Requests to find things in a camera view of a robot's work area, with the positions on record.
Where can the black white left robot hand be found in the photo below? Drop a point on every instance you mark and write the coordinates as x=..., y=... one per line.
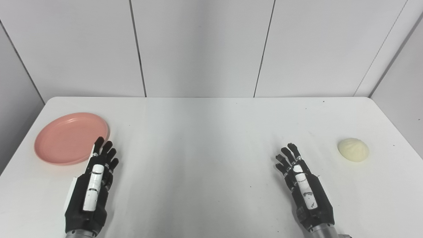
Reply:
x=86, y=211

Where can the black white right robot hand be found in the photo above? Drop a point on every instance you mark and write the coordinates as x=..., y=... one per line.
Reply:
x=315, y=205

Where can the cream steamed bun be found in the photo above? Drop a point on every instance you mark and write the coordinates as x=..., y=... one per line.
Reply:
x=353, y=150

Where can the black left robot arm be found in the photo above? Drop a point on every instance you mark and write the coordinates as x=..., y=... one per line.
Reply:
x=79, y=234

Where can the pink round plate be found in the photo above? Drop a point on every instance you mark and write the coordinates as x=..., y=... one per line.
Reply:
x=67, y=138

